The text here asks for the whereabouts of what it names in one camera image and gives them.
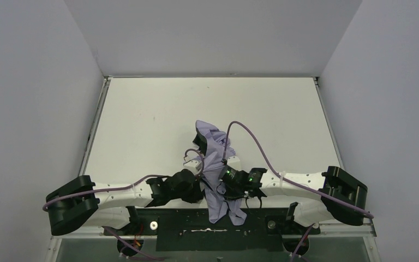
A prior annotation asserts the aluminium frame rail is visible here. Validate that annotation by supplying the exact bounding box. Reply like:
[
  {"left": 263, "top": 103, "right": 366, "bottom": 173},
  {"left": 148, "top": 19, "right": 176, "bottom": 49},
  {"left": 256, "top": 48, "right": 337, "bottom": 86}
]
[{"left": 45, "top": 222, "right": 381, "bottom": 261}]

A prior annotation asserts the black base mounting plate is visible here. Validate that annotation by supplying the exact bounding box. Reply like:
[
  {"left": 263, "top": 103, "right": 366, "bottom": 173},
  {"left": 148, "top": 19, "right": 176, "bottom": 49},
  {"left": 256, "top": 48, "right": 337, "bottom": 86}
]
[{"left": 114, "top": 208, "right": 321, "bottom": 252}]

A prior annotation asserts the purple folding umbrella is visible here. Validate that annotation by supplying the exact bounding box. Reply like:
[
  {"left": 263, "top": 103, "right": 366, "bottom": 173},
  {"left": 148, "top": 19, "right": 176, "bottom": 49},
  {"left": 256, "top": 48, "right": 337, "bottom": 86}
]
[{"left": 195, "top": 120, "right": 247, "bottom": 226}]

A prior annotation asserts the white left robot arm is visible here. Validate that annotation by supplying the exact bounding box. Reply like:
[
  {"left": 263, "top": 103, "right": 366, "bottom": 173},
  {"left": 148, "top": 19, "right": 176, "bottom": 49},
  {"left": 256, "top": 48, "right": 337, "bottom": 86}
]
[{"left": 42, "top": 169, "right": 203, "bottom": 236}]

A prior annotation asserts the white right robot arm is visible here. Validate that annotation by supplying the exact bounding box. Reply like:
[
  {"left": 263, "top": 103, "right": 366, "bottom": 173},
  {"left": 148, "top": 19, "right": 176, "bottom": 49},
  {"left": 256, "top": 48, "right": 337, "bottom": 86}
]
[{"left": 219, "top": 165, "right": 371, "bottom": 227}]

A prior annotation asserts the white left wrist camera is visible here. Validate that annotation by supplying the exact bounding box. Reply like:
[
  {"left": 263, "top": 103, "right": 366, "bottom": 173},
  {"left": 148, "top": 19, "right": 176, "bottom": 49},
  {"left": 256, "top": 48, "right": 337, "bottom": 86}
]
[{"left": 183, "top": 159, "right": 203, "bottom": 176}]

